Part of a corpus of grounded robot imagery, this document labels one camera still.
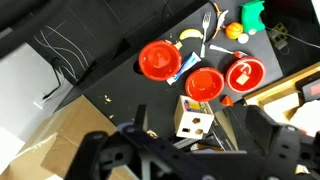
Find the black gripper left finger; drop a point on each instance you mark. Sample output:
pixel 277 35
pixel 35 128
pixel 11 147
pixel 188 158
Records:
pixel 93 150

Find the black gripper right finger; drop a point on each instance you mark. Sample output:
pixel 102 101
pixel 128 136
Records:
pixel 283 146

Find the orange triangular block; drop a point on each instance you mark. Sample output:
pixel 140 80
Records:
pixel 227 101

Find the red plastic bowl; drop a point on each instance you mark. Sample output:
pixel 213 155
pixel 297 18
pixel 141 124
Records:
pixel 204 84
pixel 160 60
pixel 255 71

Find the large cardboard box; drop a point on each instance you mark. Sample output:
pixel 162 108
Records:
pixel 73 133

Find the black box with red label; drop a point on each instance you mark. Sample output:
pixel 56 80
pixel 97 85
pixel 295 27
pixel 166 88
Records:
pixel 310 87

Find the wooden shape sorter box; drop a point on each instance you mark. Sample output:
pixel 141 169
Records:
pixel 193 123

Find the white ball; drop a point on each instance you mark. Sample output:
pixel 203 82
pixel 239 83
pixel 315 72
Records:
pixel 243 38

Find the blue white toothpaste tube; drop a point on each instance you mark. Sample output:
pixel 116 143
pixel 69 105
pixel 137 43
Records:
pixel 185 66

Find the orange toy basketball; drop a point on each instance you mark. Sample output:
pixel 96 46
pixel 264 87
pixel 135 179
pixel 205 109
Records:
pixel 234 30

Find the small tan wood piece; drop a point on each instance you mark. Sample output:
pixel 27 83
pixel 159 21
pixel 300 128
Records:
pixel 178 45

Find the green toy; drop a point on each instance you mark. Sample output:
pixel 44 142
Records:
pixel 251 15

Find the yellow toy banana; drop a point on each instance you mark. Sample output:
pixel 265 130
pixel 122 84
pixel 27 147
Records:
pixel 190 33

